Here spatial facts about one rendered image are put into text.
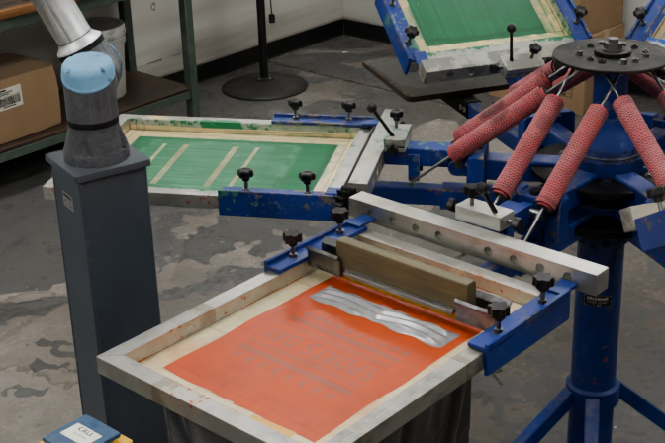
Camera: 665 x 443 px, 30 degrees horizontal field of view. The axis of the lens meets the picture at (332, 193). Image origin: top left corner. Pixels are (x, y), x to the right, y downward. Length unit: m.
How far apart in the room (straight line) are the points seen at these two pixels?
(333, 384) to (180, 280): 2.63
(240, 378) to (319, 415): 0.21
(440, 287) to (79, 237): 0.86
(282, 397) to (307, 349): 0.18
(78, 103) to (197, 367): 0.69
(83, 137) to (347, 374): 0.84
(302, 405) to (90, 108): 0.88
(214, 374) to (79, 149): 0.67
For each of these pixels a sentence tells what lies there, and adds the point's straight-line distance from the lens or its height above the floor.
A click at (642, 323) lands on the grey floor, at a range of 4.66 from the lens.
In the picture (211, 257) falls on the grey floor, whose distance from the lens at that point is 5.15.
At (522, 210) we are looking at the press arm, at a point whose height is 1.04.
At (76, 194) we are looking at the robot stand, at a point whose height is 1.15.
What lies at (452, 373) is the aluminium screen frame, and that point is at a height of 0.99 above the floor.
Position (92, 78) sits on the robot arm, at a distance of 2.80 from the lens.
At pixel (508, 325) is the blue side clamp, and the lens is 2.51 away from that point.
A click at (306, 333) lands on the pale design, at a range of 2.58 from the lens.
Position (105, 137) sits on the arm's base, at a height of 1.26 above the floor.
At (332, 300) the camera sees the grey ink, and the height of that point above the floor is 0.96.
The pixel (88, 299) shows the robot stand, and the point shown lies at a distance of 2.97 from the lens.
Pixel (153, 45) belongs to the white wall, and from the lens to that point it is 7.12.
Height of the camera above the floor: 2.21
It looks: 23 degrees down
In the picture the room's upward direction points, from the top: 2 degrees counter-clockwise
